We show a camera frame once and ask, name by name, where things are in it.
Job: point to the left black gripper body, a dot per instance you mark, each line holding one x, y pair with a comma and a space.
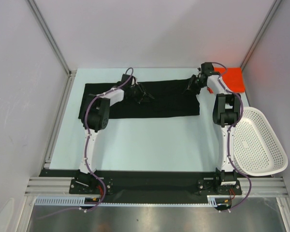
135, 93

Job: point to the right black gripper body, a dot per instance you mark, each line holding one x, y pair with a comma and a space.
192, 84

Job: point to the black t-shirt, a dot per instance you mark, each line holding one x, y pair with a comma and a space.
169, 102

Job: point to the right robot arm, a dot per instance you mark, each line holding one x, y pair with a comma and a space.
227, 112

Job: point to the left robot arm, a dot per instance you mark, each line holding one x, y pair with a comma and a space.
95, 117

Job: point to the folded orange t-shirt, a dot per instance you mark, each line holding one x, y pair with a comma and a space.
226, 81

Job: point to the white perforated plastic basket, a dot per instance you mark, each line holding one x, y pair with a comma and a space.
257, 150

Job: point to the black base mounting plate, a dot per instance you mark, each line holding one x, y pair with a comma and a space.
177, 197

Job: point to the left aluminium corner post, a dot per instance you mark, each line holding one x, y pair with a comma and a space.
48, 34

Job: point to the aluminium corner post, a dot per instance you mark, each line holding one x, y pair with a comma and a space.
261, 31
48, 34

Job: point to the right aluminium corner post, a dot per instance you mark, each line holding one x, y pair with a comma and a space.
261, 31

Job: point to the white slotted cable duct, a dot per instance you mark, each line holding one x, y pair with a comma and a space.
89, 202

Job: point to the aluminium frame rail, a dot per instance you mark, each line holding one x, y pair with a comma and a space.
60, 186

